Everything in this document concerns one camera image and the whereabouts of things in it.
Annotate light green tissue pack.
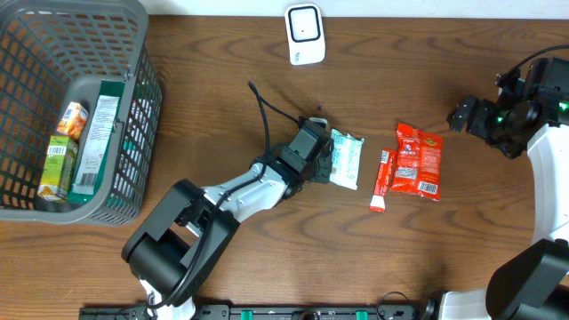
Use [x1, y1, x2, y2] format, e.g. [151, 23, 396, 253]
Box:
[330, 129, 365, 190]

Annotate red snack bag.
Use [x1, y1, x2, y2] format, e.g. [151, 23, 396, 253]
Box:
[390, 123, 444, 201]

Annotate green white snack bag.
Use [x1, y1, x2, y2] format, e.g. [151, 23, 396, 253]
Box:
[68, 81, 124, 204]

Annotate orange juice carton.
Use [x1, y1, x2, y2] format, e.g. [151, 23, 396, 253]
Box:
[56, 101, 89, 141]

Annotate green juice carton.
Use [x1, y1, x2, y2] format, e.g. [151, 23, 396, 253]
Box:
[37, 135, 78, 202]

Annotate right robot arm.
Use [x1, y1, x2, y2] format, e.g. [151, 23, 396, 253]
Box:
[416, 50, 568, 320]

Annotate white barcode scanner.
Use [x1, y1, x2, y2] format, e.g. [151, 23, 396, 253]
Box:
[284, 4, 325, 66]

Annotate grey plastic laundry basket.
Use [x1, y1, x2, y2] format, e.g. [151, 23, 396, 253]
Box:
[1, 1, 163, 226]

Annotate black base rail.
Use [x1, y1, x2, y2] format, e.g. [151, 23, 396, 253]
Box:
[78, 304, 422, 320]

